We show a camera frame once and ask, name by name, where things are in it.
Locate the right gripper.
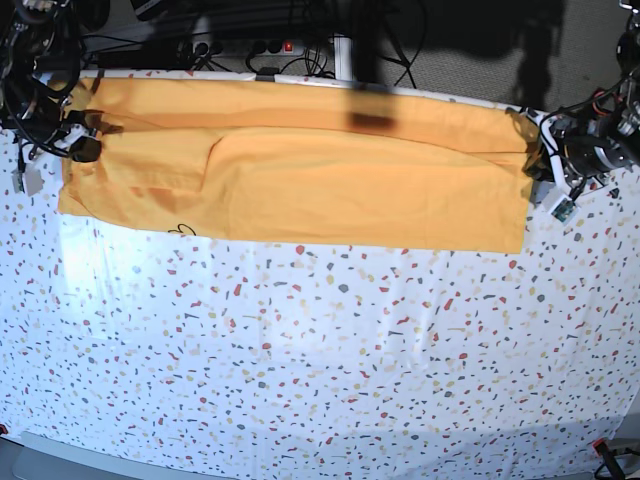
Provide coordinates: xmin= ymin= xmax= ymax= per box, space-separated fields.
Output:
xmin=9 ymin=110 xmax=107 ymax=174

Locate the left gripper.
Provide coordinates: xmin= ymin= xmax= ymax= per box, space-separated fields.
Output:
xmin=518 ymin=107 xmax=625 ymax=200

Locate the yellow T-shirt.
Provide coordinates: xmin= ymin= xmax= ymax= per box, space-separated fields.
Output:
xmin=58 ymin=78 xmax=537 ymax=253

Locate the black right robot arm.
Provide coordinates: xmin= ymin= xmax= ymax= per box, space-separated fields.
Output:
xmin=1 ymin=1 xmax=111 ymax=163

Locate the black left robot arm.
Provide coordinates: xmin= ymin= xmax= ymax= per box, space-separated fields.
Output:
xmin=521 ymin=1 xmax=639 ymax=199

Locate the white power strip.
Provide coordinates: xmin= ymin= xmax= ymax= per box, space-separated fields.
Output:
xmin=192 ymin=38 xmax=305 ymax=57

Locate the black table clamp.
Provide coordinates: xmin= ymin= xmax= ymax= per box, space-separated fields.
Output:
xmin=255 ymin=67 xmax=280 ymax=82

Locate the speckled white tablecloth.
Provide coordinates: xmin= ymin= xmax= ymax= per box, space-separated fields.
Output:
xmin=0 ymin=67 xmax=640 ymax=480

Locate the white table leg post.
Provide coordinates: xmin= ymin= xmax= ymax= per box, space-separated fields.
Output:
xmin=333 ymin=35 xmax=354 ymax=82

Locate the red black clamp handle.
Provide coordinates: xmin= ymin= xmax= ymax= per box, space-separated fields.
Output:
xmin=593 ymin=439 xmax=626 ymax=480

